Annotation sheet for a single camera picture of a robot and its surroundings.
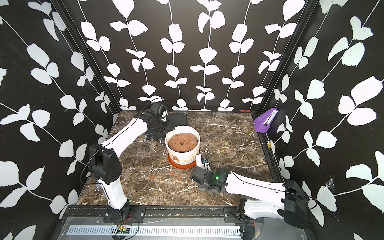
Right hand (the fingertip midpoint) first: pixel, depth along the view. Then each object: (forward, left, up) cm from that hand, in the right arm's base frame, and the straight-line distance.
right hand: (201, 180), depth 77 cm
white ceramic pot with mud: (+21, +11, +2) cm, 24 cm away
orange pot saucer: (+11, +13, -7) cm, 18 cm away
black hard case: (+49, +18, -6) cm, 53 cm away
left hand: (+29, +16, +10) cm, 34 cm away
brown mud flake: (+4, +13, -8) cm, 16 cm away
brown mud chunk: (+4, +29, -8) cm, 30 cm away
